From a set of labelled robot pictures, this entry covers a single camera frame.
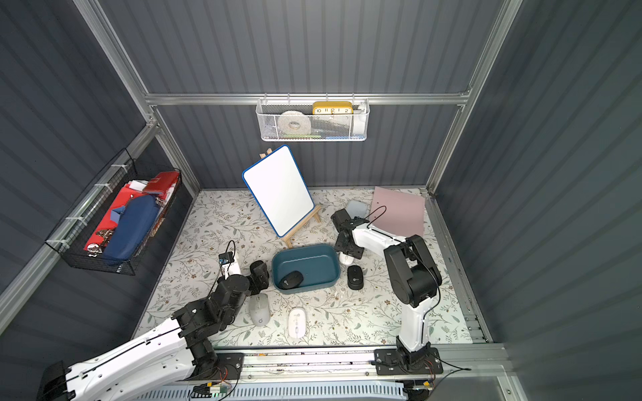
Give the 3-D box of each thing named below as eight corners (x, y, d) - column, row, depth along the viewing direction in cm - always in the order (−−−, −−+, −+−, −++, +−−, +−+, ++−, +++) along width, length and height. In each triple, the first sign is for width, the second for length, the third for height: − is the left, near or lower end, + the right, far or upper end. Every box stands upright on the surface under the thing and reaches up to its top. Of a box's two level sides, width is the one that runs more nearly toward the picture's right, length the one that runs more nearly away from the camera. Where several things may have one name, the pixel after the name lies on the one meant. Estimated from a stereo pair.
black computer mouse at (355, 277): (348, 289, 91) (348, 286, 89) (346, 268, 96) (347, 265, 94) (363, 289, 91) (364, 286, 89) (361, 268, 96) (362, 265, 94)
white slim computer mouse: (287, 337, 81) (286, 335, 78) (290, 310, 86) (289, 307, 84) (306, 337, 81) (306, 335, 78) (308, 310, 86) (307, 307, 84)
